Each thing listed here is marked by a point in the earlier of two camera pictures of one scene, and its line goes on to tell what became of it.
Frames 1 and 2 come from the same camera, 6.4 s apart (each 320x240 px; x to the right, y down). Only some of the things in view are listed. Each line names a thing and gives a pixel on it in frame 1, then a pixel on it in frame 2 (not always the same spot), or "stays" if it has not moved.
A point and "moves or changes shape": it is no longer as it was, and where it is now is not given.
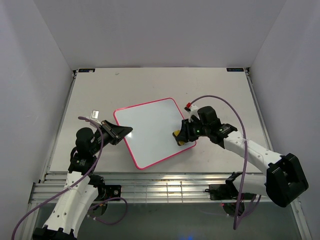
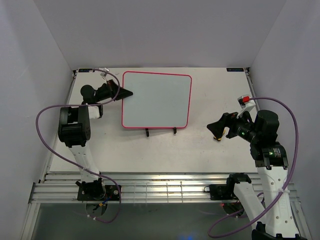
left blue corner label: (87, 70) stays
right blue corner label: (235, 69) stays
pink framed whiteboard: (152, 140) to (159, 100)
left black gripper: (116, 133) to (112, 87)
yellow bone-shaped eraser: (176, 132) moves or changes shape
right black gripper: (185, 134) to (217, 127)
